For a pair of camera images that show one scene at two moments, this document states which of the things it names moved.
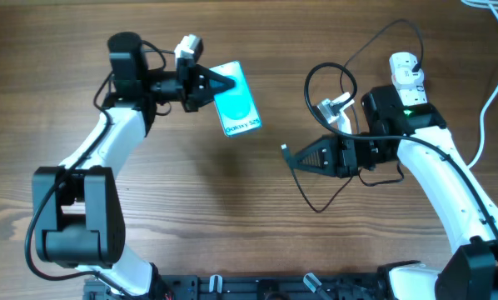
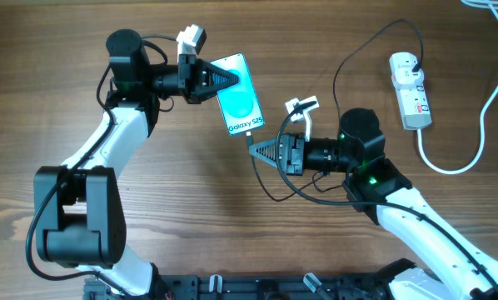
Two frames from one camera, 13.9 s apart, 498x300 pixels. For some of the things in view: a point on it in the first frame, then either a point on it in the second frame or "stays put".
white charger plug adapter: (405, 75) stays put
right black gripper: (345, 155) to (292, 154)
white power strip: (410, 84) stays put
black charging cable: (285, 147) to (348, 52)
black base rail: (252, 287) stays put
